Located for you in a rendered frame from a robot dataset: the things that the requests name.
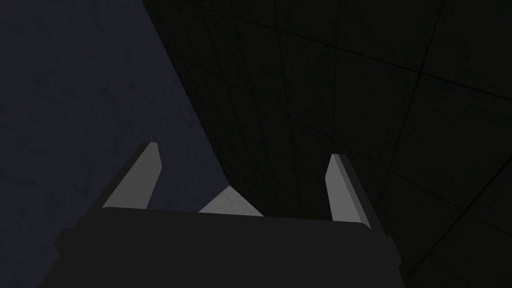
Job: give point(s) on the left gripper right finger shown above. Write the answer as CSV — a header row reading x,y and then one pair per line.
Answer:
x,y
343,196

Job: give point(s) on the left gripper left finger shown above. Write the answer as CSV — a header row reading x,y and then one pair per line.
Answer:
x,y
136,184

